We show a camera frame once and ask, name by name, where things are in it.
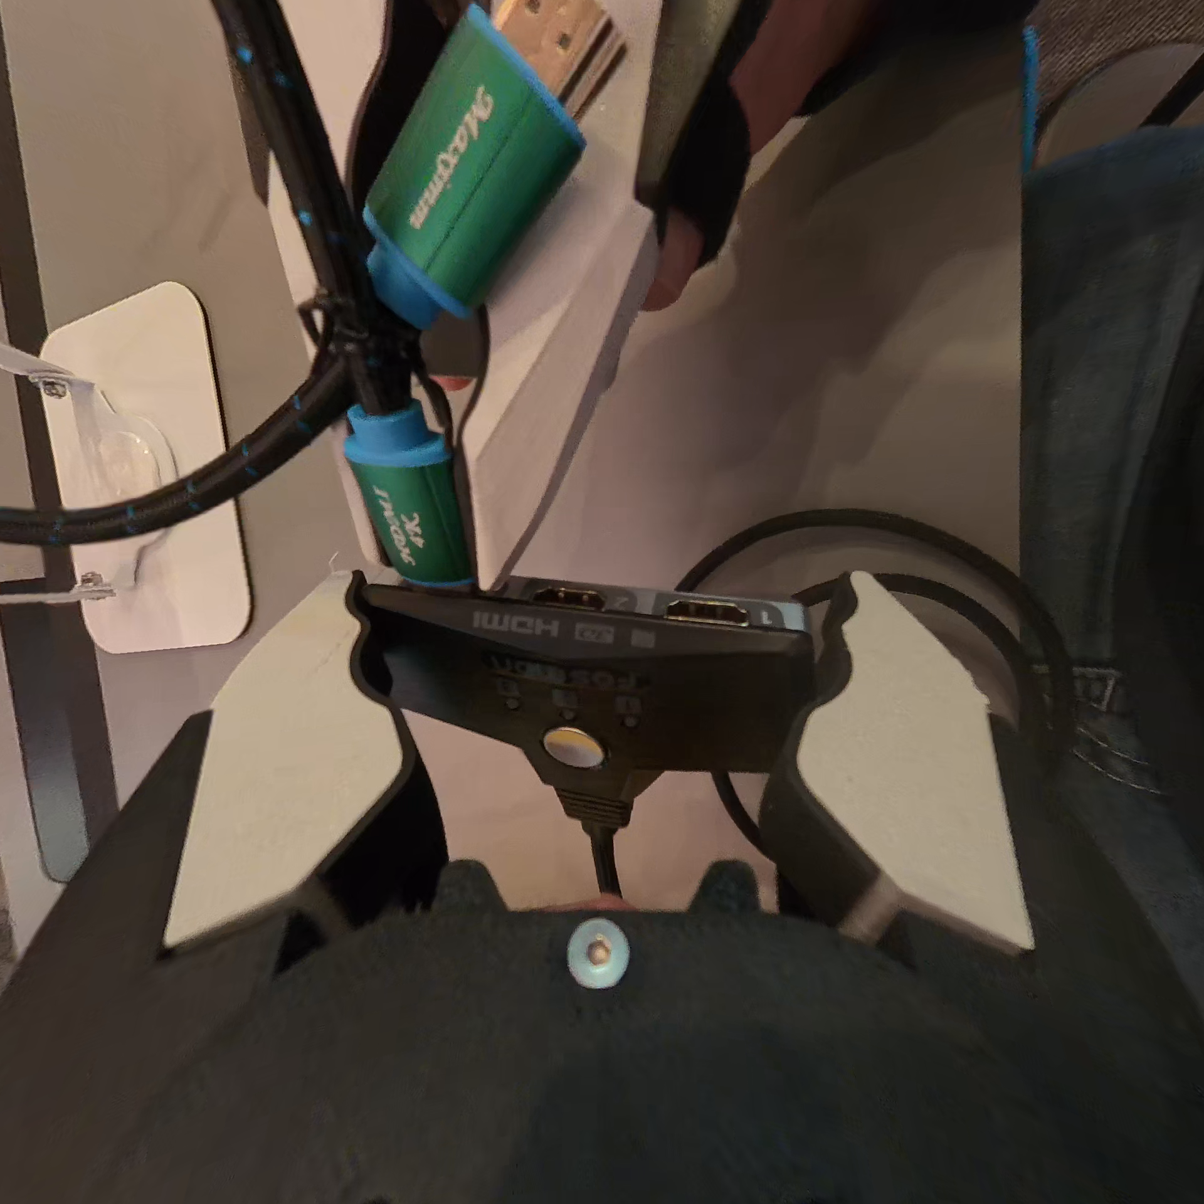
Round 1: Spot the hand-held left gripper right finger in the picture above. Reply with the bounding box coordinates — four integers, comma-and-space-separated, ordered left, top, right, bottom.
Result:
759, 569, 1039, 954

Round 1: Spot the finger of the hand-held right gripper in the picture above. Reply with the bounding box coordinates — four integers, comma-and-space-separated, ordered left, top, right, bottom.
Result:
268, 0, 494, 576
466, 0, 662, 463

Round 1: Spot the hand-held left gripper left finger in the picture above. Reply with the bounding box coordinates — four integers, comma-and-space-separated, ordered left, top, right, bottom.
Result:
163, 569, 453, 951

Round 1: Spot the thick braided HDMI cable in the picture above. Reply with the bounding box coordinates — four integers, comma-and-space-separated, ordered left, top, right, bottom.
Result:
0, 0, 632, 594

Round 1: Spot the black switch lead cable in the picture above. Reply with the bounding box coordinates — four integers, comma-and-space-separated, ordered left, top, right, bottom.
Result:
360, 509, 1074, 903

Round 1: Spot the person's right hand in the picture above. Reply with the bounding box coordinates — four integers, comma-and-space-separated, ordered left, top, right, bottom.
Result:
644, 0, 854, 315

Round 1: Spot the white monitor stand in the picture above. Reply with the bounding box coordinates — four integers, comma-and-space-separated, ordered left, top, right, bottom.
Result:
0, 281, 253, 654

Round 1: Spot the person's blue jeans leg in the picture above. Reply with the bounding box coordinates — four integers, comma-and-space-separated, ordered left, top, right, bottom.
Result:
1022, 122, 1204, 940

